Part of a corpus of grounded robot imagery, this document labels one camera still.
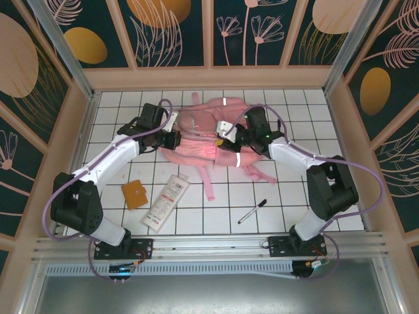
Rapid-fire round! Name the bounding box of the pink backpack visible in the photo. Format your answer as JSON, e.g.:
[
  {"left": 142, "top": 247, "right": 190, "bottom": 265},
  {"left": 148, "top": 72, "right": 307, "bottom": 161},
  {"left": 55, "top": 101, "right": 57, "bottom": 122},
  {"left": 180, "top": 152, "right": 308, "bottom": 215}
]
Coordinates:
[{"left": 158, "top": 92, "right": 279, "bottom": 202}]

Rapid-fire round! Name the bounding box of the grey metal panel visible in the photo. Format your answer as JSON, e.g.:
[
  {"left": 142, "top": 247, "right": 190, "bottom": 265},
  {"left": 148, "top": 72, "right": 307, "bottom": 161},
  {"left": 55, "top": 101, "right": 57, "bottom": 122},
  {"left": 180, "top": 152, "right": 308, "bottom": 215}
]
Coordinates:
[{"left": 32, "top": 274, "right": 393, "bottom": 314}]

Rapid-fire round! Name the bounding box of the aluminium mounting rail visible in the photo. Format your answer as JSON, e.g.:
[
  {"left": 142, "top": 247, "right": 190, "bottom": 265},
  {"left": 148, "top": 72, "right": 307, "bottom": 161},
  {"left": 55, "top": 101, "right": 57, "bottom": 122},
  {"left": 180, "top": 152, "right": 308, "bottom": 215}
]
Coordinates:
[{"left": 32, "top": 232, "right": 390, "bottom": 262}]

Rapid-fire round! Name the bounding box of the brown leather wallet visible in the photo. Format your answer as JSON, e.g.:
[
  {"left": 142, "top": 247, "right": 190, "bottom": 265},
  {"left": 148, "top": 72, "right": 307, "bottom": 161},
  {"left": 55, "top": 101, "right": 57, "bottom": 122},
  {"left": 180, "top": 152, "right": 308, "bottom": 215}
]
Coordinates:
[{"left": 121, "top": 180, "right": 148, "bottom": 211}]

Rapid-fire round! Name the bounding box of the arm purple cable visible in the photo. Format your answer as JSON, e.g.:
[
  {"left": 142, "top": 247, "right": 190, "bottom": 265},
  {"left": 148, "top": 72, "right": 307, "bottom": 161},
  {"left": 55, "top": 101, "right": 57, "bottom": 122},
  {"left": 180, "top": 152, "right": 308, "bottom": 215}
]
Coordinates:
[
  {"left": 44, "top": 99, "right": 174, "bottom": 283},
  {"left": 244, "top": 104, "right": 384, "bottom": 283}
]

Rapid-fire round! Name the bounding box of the aluminium frame post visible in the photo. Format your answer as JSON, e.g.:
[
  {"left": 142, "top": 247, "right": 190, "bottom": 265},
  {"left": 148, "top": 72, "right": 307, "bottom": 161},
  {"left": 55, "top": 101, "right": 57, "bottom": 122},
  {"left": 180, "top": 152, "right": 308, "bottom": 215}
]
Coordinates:
[
  {"left": 322, "top": 0, "right": 377, "bottom": 94},
  {"left": 27, "top": 0, "right": 96, "bottom": 96}
]

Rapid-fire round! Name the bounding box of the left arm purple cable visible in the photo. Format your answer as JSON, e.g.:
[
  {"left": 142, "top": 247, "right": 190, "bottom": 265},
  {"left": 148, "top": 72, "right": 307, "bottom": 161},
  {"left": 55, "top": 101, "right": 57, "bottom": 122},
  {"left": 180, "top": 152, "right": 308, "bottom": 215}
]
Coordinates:
[{"left": 44, "top": 99, "right": 174, "bottom": 283}]

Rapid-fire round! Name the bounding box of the grey slotted cable duct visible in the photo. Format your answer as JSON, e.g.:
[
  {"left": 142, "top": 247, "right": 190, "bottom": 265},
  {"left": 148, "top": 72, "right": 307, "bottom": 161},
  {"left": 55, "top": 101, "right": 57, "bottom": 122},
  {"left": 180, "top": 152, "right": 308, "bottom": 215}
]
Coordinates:
[{"left": 45, "top": 260, "right": 295, "bottom": 279}]

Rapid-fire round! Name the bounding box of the small circuit board with wires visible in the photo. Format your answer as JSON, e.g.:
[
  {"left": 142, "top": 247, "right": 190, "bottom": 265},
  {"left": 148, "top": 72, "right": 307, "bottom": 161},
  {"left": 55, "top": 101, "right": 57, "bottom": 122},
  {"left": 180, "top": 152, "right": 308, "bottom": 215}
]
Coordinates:
[
  {"left": 293, "top": 258, "right": 328, "bottom": 272},
  {"left": 109, "top": 261, "right": 147, "bottom": 275}
]

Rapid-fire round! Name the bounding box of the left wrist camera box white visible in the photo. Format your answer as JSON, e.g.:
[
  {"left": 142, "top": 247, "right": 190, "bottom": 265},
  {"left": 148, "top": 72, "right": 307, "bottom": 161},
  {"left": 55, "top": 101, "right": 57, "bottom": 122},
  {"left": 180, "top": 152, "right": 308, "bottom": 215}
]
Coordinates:
[{"left": 162, "top": 111, "right": 179, "bottom": 132}]

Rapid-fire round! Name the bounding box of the black and white marker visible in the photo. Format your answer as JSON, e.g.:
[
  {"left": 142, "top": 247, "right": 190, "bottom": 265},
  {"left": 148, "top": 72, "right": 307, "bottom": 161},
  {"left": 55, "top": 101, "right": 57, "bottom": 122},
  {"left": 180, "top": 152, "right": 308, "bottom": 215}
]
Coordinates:
[{"left": 237, "top": 198, "right": 268, "bottom": 225}]

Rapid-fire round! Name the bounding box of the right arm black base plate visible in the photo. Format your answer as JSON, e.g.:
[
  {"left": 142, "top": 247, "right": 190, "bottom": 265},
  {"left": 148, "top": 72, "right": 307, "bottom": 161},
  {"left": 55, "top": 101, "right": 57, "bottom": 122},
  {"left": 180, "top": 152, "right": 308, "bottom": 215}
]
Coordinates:
[{"left": 267, "top": 235, "right": 328, "bottom": 258}]

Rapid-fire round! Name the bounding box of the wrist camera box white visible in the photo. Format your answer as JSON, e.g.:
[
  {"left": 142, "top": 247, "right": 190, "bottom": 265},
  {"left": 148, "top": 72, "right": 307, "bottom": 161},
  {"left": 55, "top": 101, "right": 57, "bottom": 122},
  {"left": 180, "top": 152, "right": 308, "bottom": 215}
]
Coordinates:
[
  {"left": 215, "top": 120, "right": 239, "bottom": 141},
  {"left": 162, "top": 111, "right": 179, "bottom": 132}
]

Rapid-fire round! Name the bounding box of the white pencil case package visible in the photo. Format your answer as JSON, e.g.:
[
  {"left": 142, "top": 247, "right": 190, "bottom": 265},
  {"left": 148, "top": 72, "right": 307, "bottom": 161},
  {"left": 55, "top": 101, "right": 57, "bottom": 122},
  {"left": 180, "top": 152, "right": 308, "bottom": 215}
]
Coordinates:
[{"left": 139, "top": 173, "right": 191, "bottom": 234}]

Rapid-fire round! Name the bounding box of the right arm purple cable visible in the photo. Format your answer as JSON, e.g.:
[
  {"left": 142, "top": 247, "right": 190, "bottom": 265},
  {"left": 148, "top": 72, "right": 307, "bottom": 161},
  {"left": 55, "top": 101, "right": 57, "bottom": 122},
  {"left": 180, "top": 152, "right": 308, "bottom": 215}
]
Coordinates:
[{"left": 244, "top": 104, "right": 384, "bottom": 283}]

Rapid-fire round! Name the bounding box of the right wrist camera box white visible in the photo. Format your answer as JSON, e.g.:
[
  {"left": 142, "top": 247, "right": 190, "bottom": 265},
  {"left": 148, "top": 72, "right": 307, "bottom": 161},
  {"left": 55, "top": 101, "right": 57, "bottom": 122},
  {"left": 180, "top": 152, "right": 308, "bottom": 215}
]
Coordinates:
[{"left": 215, "top": 120, "right": 239, "bottom": 141}]

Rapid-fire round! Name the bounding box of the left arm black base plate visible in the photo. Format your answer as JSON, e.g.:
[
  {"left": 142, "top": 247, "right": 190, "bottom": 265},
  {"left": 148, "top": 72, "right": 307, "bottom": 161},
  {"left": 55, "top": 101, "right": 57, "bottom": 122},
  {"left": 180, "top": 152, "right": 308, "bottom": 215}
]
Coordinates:
[{"left": 94, "top": 237, "right": 155, "bottom": 261}]

